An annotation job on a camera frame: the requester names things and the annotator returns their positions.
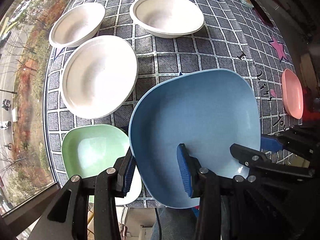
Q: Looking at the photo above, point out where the small yellow sponge packet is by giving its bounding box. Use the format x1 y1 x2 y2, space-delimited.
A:
239 0 254 9

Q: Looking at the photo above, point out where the large white bowl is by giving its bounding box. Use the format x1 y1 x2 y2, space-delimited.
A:
130 0 204 38

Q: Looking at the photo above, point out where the blue jeans leg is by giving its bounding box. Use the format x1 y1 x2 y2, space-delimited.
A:
151 207 197 240

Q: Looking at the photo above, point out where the green square plate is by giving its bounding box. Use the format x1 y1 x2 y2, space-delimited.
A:
61 124 129 178

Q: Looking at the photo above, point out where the pink square plate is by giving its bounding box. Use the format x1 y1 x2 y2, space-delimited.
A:
281 69 303 119

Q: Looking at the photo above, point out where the black flat case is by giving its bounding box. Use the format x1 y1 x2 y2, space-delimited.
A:
250 0 274 28

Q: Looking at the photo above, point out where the grey checked tablecloth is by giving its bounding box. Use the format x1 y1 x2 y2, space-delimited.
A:
43 0 302 185

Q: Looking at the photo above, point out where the blue square plate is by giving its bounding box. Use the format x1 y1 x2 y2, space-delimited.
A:
129 69 261 209

